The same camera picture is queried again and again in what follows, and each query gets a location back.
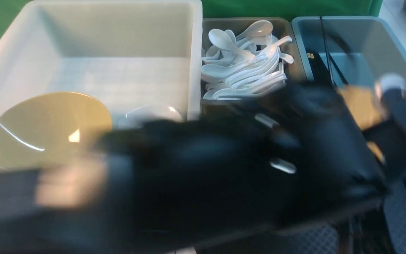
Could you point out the white spoon top of pile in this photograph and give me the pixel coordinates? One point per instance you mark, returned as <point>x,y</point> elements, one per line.
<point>257,29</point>

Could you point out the large white plastic tub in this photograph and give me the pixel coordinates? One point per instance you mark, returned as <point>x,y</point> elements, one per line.
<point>124,53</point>

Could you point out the blue-grey chopstick bin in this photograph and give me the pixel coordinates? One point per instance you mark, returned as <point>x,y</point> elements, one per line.
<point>364,48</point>

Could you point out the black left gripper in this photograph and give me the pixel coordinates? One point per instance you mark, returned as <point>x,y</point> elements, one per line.
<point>337,176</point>

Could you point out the yellow noodle bowl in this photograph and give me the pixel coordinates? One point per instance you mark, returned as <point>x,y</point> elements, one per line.
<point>367,112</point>

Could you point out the black serving tray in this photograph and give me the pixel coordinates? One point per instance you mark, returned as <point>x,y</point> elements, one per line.
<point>322,240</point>

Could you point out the grey-brown spoon bin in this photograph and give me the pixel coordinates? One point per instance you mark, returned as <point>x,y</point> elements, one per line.
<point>281,28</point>

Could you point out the yellow bowl in tub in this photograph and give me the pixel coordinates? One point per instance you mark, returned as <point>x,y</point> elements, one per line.
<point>50,129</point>

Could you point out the white soup spoon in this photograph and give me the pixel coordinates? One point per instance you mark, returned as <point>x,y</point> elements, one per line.
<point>222,40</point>

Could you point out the white dish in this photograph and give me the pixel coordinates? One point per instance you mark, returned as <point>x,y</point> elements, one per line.
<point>137,117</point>

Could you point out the black chopsticks bundle in bin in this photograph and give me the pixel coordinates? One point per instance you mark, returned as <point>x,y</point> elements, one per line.
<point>319,70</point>

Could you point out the single black chopstick in bin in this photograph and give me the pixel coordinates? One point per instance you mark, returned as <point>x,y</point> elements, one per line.
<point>339,72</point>

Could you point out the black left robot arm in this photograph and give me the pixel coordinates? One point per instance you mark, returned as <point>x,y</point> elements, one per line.
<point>272,161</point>

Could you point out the white long spoon middle pile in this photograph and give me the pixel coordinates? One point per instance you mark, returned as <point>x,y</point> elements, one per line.
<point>213,73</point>

